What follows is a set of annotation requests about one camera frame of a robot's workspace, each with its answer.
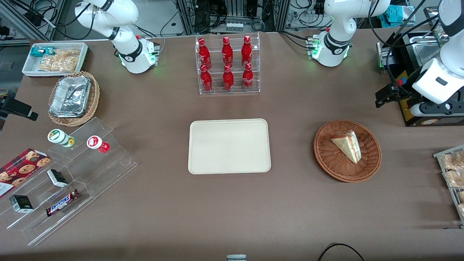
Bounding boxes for triangle sandwich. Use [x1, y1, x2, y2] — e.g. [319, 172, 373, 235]
[331, 130, 362, 165]

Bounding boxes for tray of packaged pastries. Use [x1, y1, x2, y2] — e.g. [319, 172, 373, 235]
[433, 145, 464, 229]

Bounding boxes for brown wicker basket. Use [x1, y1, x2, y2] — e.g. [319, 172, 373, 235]
[314, 119, 382, 183]

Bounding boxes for beige plastic tray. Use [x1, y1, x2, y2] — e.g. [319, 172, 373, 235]
[188, 119, 272, 175]

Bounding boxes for light wicker basket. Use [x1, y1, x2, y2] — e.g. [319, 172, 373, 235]
[48, 71, 100, 127]

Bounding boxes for clear bag of crackers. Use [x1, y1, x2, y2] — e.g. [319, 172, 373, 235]
[440, 151, 464, 171]
[444, 170, 464, 189]

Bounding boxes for black food warmer machine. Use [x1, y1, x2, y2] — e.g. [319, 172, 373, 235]
[376, 7, 464, 127]

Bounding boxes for red cola bottle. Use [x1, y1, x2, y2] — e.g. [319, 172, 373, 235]
[200, 65, 214, 92]
[242, 63, 254, 90]
[221, 36, 234, 68]
[241, 35, 253, 67]
[223, 65, 235, 91]
[198, 38, 212, 70]

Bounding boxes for clear acrylic bottle rack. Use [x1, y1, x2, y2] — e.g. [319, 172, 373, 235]
[195, 32, 261, 96]

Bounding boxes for clear acrylic stepped shelf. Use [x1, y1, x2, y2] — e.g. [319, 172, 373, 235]
[0, 116, 138, 247]

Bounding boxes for red lid drink bottle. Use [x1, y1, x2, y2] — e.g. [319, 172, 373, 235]
[86, 135, 111, 154]

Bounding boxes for stacked aluminium foil containers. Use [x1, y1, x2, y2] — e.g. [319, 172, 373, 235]
[49, 75, 92, 119]

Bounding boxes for green lid drink bottle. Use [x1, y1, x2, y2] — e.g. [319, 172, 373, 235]
[47, 129, 76, 148]

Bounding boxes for clear bag of chips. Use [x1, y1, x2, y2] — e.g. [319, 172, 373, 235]
[38, 49, 81, 72]

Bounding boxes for snickers chocolate bar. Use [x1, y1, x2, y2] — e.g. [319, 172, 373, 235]
[45, 188, 81, 218]

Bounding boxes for small black box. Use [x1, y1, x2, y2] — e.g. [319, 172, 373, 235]
[46, 169, 69, 188]
[9, 194, 34, 213]

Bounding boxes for teal snack packet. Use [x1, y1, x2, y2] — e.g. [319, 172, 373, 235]
[30, 46, 55, 58]

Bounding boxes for white rectangular snack bin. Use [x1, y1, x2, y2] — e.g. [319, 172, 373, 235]
[22, 42, 89, 78]

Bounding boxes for red cookie box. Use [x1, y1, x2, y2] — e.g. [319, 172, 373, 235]
[0, 148, 51, 198]

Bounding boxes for black device on stand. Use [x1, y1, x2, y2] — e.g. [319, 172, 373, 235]
[0, 96, 39, 121]

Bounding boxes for black cable loop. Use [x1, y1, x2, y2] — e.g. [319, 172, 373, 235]
[318, 243, 365, 261]

